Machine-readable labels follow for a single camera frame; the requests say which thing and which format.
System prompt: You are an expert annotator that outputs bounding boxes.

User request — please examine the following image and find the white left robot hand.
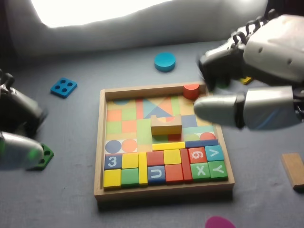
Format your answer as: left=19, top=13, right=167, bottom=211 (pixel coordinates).
left=0, top=68, right=48, bottom=171

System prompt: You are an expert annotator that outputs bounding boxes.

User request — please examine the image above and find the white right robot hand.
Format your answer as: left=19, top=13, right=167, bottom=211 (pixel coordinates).
left=193, top=9, right=304, bottom=131

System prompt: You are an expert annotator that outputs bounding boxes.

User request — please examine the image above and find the natural wood arch block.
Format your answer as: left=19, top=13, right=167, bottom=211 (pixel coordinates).
left=151, top=114, right=183, bottom=136

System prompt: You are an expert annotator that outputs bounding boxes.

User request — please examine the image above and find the small yellow block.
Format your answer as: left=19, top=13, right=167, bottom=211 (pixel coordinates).
left=239, top=76, right=254, bottom=86

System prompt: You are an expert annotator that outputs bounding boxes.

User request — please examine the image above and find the blue four-hole square block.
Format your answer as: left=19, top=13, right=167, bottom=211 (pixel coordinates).
left=50, top=77, right=78, bottom=99

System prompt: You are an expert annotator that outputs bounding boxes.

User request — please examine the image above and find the green four-hole block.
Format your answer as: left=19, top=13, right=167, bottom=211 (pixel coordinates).
left=27, top=143, right=55, bottom=171

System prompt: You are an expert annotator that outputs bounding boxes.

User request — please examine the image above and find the red half-cylinder block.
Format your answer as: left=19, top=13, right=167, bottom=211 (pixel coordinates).
left=182, top=83, right=200, bottom=100

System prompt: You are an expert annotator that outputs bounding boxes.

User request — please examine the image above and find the blue round disc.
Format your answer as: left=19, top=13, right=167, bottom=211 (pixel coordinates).
left=154, top=52, right=177, bottom=72

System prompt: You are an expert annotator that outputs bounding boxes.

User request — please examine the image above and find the plain wooden plank block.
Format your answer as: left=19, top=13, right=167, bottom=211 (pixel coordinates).
left=281, top=152, right=304, bottom=190

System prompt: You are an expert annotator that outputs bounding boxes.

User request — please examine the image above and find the grey table cloth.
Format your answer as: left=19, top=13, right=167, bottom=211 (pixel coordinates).
left=0, top=0, right=304, bottom=228

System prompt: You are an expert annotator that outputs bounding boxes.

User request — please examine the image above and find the wooden puzzle tray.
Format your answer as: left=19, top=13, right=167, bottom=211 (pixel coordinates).
left=94, top=82, right=236, bottom=202

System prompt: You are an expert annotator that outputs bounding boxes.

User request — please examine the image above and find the pink round disc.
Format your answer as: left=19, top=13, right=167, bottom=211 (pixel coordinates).
left=205, top=215, right=237, bottom=228

